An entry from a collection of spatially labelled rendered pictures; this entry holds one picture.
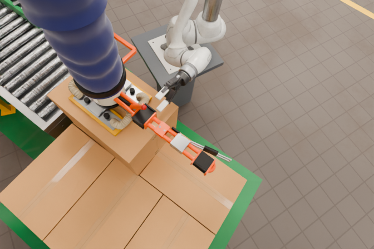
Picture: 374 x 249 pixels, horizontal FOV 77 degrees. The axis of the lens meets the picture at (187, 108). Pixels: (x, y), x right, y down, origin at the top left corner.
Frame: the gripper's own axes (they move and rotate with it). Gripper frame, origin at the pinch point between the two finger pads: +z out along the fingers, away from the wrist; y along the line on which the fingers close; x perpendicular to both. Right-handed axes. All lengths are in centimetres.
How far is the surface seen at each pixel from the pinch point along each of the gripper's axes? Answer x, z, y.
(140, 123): -0.6, 14.0, -2.2
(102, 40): 15.9, 8.8, -40.4
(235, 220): -83, 4, 109
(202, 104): 1, -65, 108
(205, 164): -35.2, 11.1, -1.9
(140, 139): -1.4, 17.2, 14.1
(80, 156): 33, 43, 54
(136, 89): 18.7, -2.2, 10.7
